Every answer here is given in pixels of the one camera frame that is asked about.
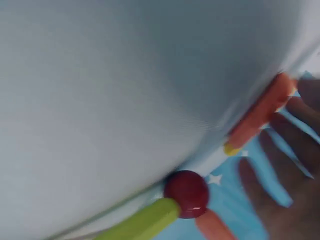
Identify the person's right hand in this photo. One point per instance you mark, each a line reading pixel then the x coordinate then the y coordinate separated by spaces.
pixel 295 205

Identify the green plastic stick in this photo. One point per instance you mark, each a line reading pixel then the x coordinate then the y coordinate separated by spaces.
pixel 142 221

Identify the yellow ball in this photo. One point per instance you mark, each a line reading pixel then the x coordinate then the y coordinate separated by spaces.
pixel 231 150

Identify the orange plastic stick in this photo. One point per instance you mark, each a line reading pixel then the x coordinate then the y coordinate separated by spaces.
pixel 215 226
pixel 262 115

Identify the red ball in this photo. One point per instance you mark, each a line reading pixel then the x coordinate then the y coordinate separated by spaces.
pixel 186 193

